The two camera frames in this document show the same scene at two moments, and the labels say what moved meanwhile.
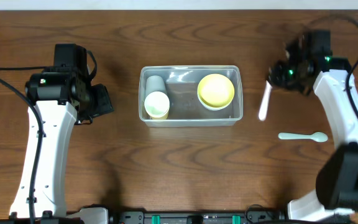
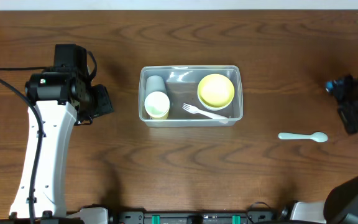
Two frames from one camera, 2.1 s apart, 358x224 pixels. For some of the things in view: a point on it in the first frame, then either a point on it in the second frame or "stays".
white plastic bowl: (212, 108) stays
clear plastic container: (190, 96) stays
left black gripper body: (101, 101) stays
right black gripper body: (278, 76) to (352, 116)
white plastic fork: (263, 111) to (196, 111)
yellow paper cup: (165, 117) stays
